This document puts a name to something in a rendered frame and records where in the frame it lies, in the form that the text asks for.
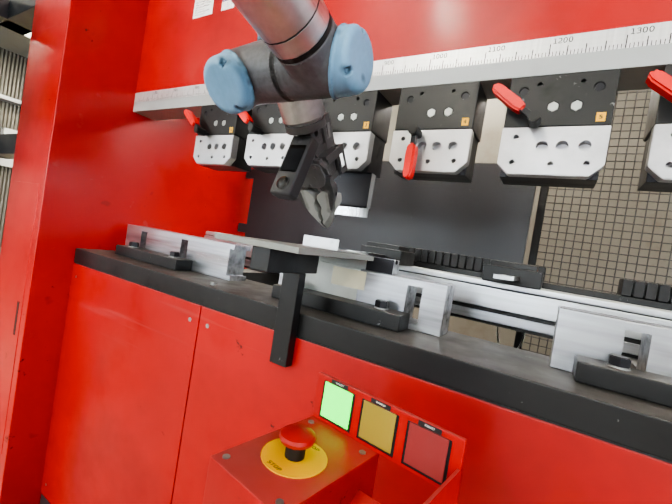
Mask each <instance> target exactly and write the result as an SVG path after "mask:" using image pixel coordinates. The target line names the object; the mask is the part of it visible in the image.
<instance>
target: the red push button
mask: <svg viewBox="0 0 672 504"><path fill-rule="evenodd" d="M279 438H280V441H281V443H282V444H283V445H284V446H286V448H285V454H284V455H285V458H286V459H287V460H289V461H292V462H300V461H302V460H303V459H304V458H305V452H306V449H309V448H310V447H312V446H313V444H314V443H315V441H316V434H315V432H314V431H313V430H312V429H311V428H309V427H308V426H306V425H303V424H289V425H286V426H284V427H283V428H282V429H281V431H280V433H279Z"/></svg>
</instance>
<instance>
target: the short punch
mask: <svg viewBox="0 0 672 504"><path fill-rule="evenodd" d="M375 178H376V175H374V174H373V173H356V172H344V173H343V174H341V173H339V175H338V176H337V177H336V178H335V179H334V181H335V182H336V184H337V189H338V192H337V193H341V196H342V201H341V203H340V205H339V206H338V208H337V210H336V211H335V214H337V215H346V216H355V217H364V218H367V216H368V210H369V209H370V208H371V203H372V196H373V190H374V184H375Z"/></svg>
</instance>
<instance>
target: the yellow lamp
mask: <svg viewBox="0 0 672 504"><path fill-rule="evenodd" d="M396 417H397V415H395V414H393V413H391V412H389V411H387V410H385V409H383V408H381V407H379V406H377V405H375V404H373V403H370V402H368V401H366V400H364V404H363V410H362V416H361V422H360V428H359V435H358V436H359V437H361V438H362V439H364V440H366V441H368V442H369V443H371V444H373V445H375V446H377V447H378V448H380V449H382V450H384V451H385V452H387V453H389V454H390V453H391V448H392V441H393V435H394V429H395V423H396Z"/></svg>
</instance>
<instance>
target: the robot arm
mask: <svg viewBox="0 0 672 504"><path fill-rule="evenodd" d="M231 1H232V3H233V4H234V5H235V6H236V8H237V9H238V10H239V11H240V13H241V14H242V15H243V16H244V18H245V19H246V20H247V21H248V23H249V24H250V25H251V26H252V28H253V29H254V30H255V31H256V33H257V35H258V37H257V41H254V42H251V43H248V44H245V45H242V46H239V47H236V48H232V49H225V50H223V51H222V52H221V53H219V54H217V55H214V56H212V57H211V58H209V59H208V61H207V62H206V64H205V67H204V82H205V86H206V89H207V91H208V94H209V96H210V97H211V99H212V100H213V102H214V103H215V104H216V105H217V106H218V107H219V108H220V109H221V110H223V111H225V112H227V113H229V114H239V113H242V112H244V111H250V110H251V109H252V108H253V107H254V106H257V105H262V104H273V103H278V107H279V110H280V114H281V118H282V121H283V123H284V124H285V129H286V132H287V134H288V135H293V136H294V137H293V138H292V141H291V143H290V145H289V148H288V150H287V152H286V155H285V157H284V159H283V162H282V164H281V166H280V168H279V171H278V173H277V175H276V178H275V180H274V182H273V185H272V187H271V189H270V192H271V194H272V195H274V196H275V197H276V198H279V199H286V200H296V199H297V198H299V199H300V201H301V202H302V204H303V205H304V207H305V208H307V210H308V211H309V212H310V214H311V215H312V216H313V217H314V218H315V219H316V220H317V221H318V222H319V223H320V224H321V225H322V226H323V227H324V228H329V227H330V226H331V224H332V222H333V220H334V216H335V211H336V210H337V208H338V206H339V205H340V203H341V201H342V196H341V193H337V192H338V189H337V184H336V182H335V181H334V179H335V178H336V177H337V176H338V175H339V173H341V174H343V173H344V172H345V171H347V170H348V168H347V163H346V158H345V153H344V148H343V144H336V143H335V141H334V136H333V132H332V127H331V122H330V117H329V113H328V112H325V109H324V104H323V100H322V99H328V98H332V99H333V100H336V99H339V98H342V97H349V96H353V95H358V94H361V93H362V92H363V91H365V89H366V88H367V87H368V85H369V83H370V80H371V76H372V73H373V50H372V45H371V41H370V38H369V36H368V34H367V32H366V31H365V29H364V28H362V27H360V26H359V25H358V24H354V23H353V24H346V23H341V24H340V25H339V26H338V25H337V24H336V23H335V21H334V19H333V17H332V15H331V14H330V12H329V10H328V8H327V6H326V5H325V3H324V1H323V0H231ZM296 135H297V136H296ZM341 153H342V154H343V159H344V164H345V165H344V166H343V167H342V164H341V159H340V154H341ZM321 190H322V191H321ZM320 191H321V192H320Z"/></svg>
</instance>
